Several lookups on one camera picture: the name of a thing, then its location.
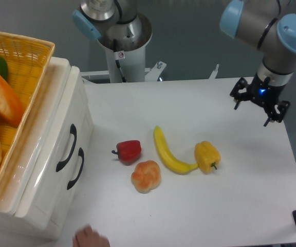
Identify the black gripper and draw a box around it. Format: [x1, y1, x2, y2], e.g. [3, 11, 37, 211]
[230, 77, 290, 127]

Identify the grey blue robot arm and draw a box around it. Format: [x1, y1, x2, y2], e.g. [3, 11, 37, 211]
[72, 1, 296, 122]

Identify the white drawer cabinet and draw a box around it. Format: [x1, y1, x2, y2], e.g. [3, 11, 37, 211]
[0, 57, 94, 239]

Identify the person hand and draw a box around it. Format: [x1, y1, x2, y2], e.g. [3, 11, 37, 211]
[72, 225, 110, 247]

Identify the yellow bell pepper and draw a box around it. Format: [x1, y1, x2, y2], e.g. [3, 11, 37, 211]
[194, 141, 221, 173]

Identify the yellow banana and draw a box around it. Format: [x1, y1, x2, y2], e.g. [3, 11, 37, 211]
[153, 126, 198, 175]

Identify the round knotted bread roll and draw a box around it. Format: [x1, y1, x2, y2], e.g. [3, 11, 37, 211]
[131, 160, 161, 193]

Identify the red bell pepper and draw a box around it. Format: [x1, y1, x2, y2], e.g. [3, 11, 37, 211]
[112, 140, 142, 165]

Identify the yellow woven basket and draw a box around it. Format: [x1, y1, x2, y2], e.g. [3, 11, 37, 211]
[0, 31, 55, 184]

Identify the orange baguette bread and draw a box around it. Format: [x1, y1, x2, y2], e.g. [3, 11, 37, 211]
[0, 75, 25, 128]

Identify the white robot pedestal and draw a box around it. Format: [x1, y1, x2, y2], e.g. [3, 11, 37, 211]
[81, 12, 220, 84]

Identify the black lower drawer handle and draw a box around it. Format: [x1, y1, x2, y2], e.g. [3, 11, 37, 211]
[66, 147, 85, 190]

